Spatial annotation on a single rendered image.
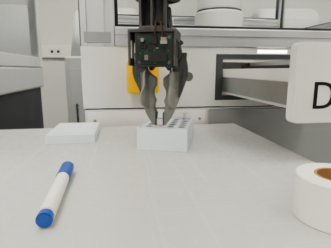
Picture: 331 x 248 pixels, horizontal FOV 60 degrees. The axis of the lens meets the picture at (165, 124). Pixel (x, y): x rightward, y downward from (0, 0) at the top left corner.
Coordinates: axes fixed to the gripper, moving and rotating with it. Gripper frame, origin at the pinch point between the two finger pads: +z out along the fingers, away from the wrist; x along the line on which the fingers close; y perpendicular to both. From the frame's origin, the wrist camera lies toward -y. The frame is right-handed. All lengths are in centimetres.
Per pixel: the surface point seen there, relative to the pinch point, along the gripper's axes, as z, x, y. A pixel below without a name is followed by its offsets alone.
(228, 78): -6.1, 12.5, -21.0
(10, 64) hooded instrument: -10, -68, -52
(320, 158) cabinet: 16, 39, -34
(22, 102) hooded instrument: 6, -74, -67
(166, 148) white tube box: 4.6, 1.6, 3.9
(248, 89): -4.3, 15.9, -10.1
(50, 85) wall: 13, -206, -310
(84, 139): 4.5, -13.9, 0.9
